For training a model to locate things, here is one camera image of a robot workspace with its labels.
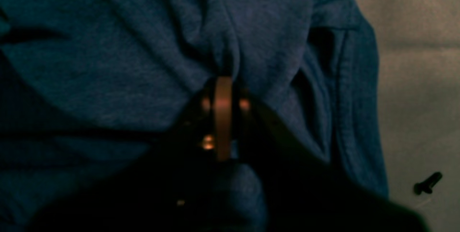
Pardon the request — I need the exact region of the blue t-shirt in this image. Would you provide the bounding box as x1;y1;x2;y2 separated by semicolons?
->
1;0;389;232

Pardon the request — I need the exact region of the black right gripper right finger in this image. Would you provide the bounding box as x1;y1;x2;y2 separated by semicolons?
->
232;88;428;232

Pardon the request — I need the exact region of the teal table cloth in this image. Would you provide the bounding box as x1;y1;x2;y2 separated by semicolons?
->
356;0;460;232

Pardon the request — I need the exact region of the black screw lower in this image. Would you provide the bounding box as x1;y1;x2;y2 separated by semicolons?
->
413;172;443;195

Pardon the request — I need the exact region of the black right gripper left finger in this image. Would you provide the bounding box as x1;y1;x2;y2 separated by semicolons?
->
32;77;232;232

